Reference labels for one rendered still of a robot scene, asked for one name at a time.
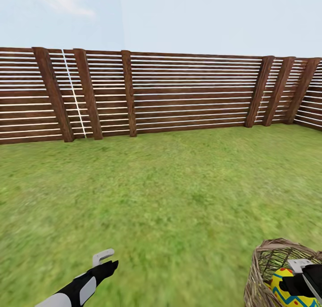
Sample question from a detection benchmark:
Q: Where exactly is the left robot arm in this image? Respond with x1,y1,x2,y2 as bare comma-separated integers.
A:
35,249,119,307

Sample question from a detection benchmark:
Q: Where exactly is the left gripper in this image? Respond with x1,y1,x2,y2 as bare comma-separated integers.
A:
92,260,119,283

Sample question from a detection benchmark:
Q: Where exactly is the easter egg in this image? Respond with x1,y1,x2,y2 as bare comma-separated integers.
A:
270,268,319,307

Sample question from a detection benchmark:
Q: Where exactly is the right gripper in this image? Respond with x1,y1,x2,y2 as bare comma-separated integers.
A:
279,273,315,298

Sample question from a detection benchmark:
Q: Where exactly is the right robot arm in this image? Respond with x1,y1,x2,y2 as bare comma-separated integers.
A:
279,258,322,306

